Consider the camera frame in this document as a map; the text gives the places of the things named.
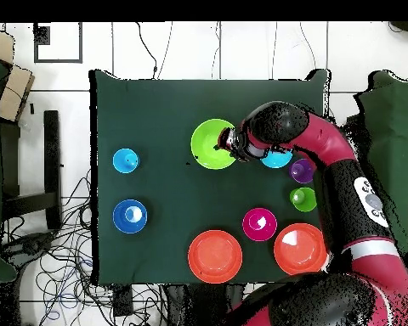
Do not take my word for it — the green cup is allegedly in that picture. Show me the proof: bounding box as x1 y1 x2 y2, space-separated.
289 187 318 213

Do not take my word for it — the light blue cup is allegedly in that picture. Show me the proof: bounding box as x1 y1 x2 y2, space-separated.
112 148 141 175

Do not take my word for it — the small pink bowl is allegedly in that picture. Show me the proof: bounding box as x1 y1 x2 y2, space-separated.
241 207 279 243

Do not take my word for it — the black power strip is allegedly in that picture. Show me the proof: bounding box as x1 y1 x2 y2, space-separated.
112 284 134 318

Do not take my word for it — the large orange bowl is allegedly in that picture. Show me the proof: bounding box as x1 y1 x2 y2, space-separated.
187 229 244 284
273 222 328 276

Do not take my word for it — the large green bowl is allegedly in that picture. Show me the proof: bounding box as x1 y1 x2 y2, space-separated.
190 118 239 171

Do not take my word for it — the black square floor frame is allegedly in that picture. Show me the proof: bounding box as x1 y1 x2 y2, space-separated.
33 21 83 65

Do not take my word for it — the black floor cable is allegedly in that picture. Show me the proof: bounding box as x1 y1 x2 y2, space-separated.
134 21 158 80

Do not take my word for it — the grey stand foot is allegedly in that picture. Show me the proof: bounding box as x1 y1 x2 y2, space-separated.
0 230 59 269

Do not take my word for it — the dark green table cloth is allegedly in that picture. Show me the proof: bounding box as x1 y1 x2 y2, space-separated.
88 69 332 285

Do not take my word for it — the small dark blue bowl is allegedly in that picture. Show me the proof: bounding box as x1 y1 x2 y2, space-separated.
112 199 149 234

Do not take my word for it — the black chair frame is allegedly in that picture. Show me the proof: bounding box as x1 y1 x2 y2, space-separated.
1 110 63 232

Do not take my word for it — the purple cup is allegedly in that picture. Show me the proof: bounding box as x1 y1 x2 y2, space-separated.
288 158 316 185

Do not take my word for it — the small light blue bowl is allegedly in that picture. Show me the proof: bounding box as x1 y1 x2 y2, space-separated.
260 149 293 170

